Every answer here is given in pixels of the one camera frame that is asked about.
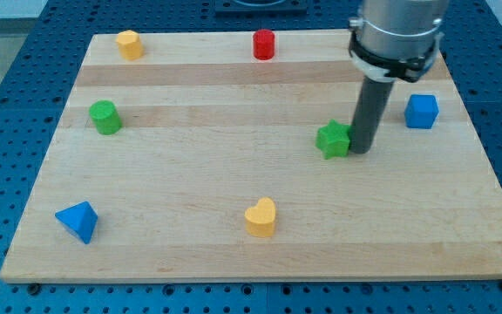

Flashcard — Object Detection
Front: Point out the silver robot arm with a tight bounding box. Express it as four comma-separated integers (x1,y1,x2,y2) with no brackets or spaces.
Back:
349,0,449,83

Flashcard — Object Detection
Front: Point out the wooden board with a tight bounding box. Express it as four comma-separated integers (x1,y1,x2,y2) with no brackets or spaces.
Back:
0,30,502,283

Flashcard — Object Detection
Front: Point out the yellow heart block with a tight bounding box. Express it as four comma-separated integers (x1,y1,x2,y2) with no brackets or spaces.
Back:
244,197,276,238

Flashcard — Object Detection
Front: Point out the green star block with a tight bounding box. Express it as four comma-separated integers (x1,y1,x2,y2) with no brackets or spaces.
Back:
315,119,350,160

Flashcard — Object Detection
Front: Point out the red cylinder block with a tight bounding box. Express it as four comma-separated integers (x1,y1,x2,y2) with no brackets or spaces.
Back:
253,29,275,60

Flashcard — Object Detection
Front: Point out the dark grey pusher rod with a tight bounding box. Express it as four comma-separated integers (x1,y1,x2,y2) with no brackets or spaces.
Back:
349,77,394,154

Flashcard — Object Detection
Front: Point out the green cylinder block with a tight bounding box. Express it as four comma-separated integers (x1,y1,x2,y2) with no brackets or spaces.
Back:
89,100,122,135

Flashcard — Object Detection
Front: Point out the yellow hexagon block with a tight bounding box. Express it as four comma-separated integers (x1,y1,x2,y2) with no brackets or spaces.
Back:
115,30,144,60

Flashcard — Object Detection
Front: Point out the blue cube block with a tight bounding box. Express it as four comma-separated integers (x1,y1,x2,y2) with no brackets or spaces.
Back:
404,94,439,129

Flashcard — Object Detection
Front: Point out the blue triangle block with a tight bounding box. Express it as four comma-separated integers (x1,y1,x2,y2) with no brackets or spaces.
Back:
55,201,98,244

